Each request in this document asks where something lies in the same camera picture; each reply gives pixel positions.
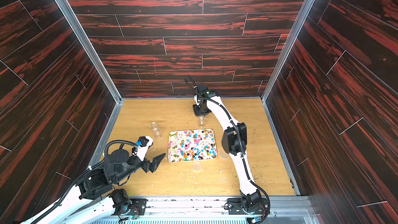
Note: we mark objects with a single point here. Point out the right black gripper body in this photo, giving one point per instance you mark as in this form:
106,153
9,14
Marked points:
199,110

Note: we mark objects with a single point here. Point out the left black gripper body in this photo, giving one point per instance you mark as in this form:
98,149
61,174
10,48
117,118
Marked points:
145,165

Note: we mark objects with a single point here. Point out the clear candy jar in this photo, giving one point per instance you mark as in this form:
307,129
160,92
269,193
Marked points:
155,127

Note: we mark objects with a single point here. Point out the jar with white lid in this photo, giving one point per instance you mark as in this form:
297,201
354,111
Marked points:
201,121

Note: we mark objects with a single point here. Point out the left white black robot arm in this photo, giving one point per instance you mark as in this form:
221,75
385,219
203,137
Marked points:
92,196

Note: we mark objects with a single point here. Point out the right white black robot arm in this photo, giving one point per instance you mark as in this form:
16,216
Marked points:
234,142

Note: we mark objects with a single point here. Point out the floral pattern tray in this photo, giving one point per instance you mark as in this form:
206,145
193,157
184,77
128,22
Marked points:
192,145

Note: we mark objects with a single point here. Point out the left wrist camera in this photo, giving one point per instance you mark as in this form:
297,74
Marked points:
143,143

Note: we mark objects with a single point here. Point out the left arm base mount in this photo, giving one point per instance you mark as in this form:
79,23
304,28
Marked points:
137,207

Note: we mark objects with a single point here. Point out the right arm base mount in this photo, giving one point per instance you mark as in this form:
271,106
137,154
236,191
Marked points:
238,206

